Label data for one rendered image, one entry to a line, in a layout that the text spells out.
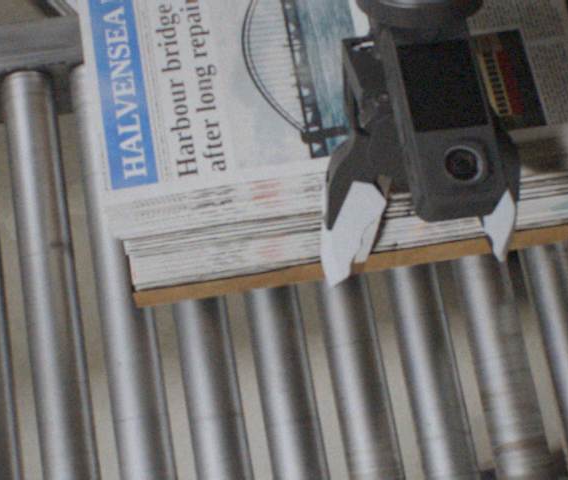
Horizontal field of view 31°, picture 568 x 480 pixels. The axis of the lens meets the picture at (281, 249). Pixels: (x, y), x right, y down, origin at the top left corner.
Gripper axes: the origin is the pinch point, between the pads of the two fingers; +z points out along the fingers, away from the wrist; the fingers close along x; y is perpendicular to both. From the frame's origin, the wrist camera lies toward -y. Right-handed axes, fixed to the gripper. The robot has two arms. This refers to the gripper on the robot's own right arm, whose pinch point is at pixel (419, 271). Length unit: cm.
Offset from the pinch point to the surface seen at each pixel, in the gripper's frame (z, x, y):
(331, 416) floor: 86, -3, 59
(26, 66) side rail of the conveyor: 2.6, 27.6, 37.7
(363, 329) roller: 19.3, 0.9, 14.0
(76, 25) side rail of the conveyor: 0.6, 22.6, 40.7
